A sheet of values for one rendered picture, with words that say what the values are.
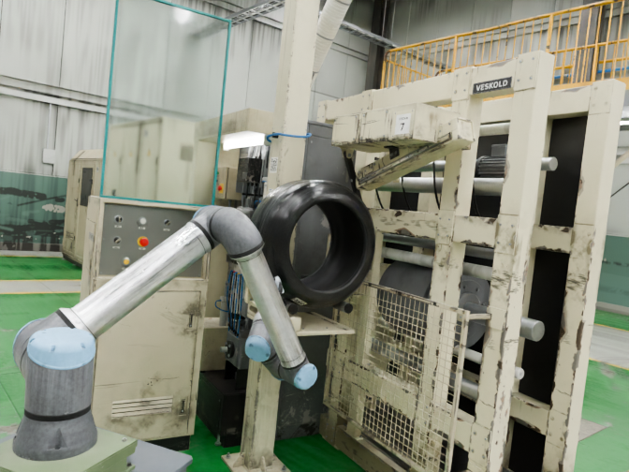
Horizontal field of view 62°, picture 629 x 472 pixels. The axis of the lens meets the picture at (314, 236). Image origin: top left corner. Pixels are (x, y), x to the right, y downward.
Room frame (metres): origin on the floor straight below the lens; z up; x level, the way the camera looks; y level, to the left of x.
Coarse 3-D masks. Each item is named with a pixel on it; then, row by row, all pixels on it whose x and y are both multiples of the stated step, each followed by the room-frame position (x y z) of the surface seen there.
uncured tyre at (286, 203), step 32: (288, 192) 2.16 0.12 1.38; (320, 192) 2.17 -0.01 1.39; (352, 192) 2.28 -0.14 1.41; (256, 224) 2.19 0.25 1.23; (288, 224) 2.10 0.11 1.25; (352, 224) 2.49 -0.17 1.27; (288, 256) 2.10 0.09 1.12; (352, 256) 2.49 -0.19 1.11; (288, 288) 2.13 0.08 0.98; (320, 288) 2.47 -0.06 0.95; (352, 288) 2.28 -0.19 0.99
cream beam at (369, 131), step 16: (368, 112) 2.35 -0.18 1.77; (384, 112) 2.25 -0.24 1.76; (400, 112) 2.16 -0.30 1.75; (416, 112) 2.09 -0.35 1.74; (432, 112) 2.13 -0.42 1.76; (448, 112) 2.18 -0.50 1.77; (336, 128) 2.57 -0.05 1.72; (352, 128) 2.45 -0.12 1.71; (368, 128) 2.34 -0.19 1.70; (384, 128) 2.24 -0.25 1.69; (416, 128) 2.09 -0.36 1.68; (432, 128) 2.14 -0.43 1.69; (336, 144) 2.56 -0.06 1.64; (352, 144) 2.47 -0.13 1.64; (368, 144) 2.41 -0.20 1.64; (384, 144) 2.35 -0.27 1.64; (400, 144) 2.30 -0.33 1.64; (416, 144) 2.23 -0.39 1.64
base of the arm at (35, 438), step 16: (32, 416) 1.20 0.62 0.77; (48, 416) 1.20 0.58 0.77; (64, 416) 1.21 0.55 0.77; (80, 416) 1.24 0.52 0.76; (16, 432) 1.25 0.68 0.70; (32, 432) 1.19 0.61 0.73; (48, 432) 1.19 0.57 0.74; (64, 432) 1.20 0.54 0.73; (80, 432) 1.23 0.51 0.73; (96, 432) 1.29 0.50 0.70; (16, 448) 1.19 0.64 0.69; (32, 448) 1.18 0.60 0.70; (48, 448) 1.18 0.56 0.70; (64, 448) 1.20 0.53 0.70; (80, 448) 1.22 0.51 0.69
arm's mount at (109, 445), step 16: (0, 448) 1.22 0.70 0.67; (96, 448) 1.26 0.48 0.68; (112, 448) 1.27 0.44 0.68; (128, 448) 1.29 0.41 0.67; (0, 464) 1.15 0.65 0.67; (16, 464) 1.15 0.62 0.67; (32, 464) 1.16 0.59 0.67; (48, 464) 1.17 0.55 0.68; (64, 464) 1.17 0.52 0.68; (80, 464) 1.18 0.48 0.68; (96, 464) 1.19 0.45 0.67; (112, 464) 1.24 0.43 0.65; (128, 464) 1.31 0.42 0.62
